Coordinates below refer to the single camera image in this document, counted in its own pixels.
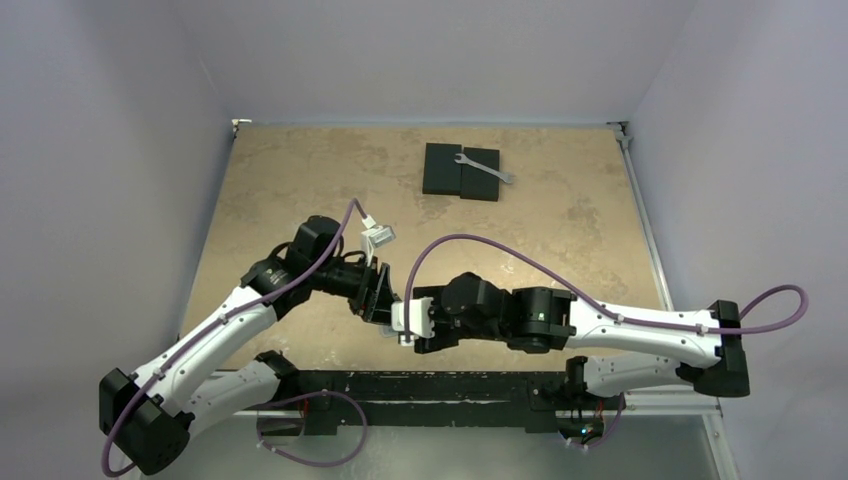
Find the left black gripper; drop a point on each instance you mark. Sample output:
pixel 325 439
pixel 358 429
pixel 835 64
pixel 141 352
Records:
pixel 372 297

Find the white remote control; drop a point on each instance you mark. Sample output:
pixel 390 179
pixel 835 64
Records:
pixel 387 331

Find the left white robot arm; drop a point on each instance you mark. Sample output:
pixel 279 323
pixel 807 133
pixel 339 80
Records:
pixel 149 416

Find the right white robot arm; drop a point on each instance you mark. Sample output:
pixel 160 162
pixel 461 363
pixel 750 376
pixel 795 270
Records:
pixel 700 348

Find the right black foam block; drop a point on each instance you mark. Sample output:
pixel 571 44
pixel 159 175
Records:
pixel 477 184

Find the black foam block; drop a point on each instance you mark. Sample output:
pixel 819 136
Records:
pixel 477 184
pixel 442 175

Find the left black foam block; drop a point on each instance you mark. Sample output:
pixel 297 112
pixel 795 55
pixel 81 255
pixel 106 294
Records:
pixel 442 175

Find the silver wrench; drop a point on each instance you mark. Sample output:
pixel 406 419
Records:
pixel 462 159

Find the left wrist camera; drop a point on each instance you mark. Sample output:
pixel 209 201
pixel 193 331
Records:
pixel 374 236

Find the aluminium frame rail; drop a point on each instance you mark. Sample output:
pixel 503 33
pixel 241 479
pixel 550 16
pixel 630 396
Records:
pixel 673 400

